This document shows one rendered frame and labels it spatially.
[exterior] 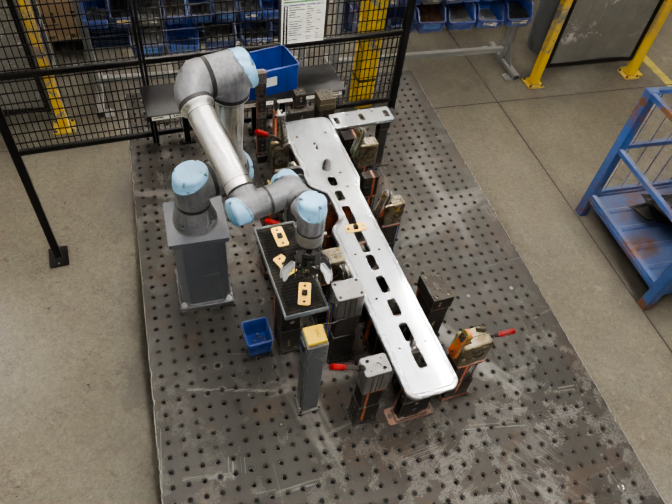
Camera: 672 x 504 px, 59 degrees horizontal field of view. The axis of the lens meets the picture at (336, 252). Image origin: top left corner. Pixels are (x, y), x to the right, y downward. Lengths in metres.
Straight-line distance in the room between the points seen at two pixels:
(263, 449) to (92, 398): 1.19
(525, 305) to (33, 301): 2.42
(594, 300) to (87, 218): 2.96
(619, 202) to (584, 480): 2.22
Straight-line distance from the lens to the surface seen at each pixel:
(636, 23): 5.43
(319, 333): 1.78
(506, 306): 2.58
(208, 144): 1.60
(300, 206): 1.50
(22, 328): 3.39
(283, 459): 2.11
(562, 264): 3.83
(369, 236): 2.25
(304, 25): 2.88
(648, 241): 3.99
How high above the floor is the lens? 2.68
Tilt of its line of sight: 50 degrees down
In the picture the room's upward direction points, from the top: 8 degrees clockwise
